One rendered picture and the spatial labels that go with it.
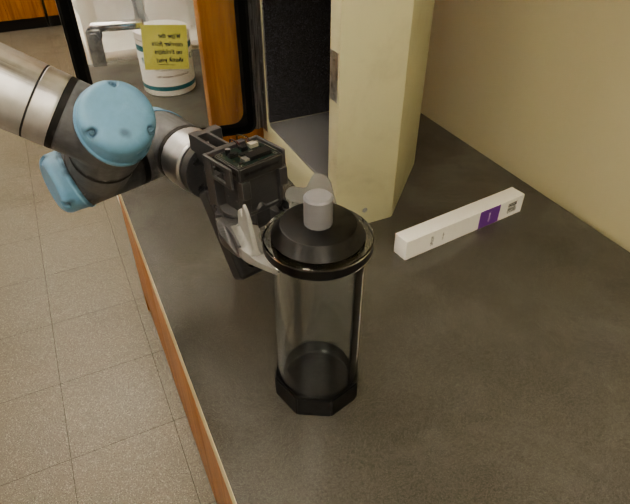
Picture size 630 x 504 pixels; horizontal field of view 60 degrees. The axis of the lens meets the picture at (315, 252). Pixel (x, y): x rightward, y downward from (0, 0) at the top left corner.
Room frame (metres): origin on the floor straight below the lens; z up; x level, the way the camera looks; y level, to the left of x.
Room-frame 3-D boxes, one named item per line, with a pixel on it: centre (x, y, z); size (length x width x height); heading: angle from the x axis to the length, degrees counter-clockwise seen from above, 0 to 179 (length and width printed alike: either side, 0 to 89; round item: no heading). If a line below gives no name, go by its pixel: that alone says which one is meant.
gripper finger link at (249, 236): (0.43, 0.06, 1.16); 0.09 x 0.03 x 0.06; 17
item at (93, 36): (0.93, 0.36, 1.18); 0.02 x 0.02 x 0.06; 16
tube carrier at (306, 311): (0.43, 0.00, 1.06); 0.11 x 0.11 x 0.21
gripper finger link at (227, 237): (0.48, 0.08, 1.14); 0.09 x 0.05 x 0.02; 17
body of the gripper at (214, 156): (0.54, 0.09, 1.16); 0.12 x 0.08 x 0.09; 41
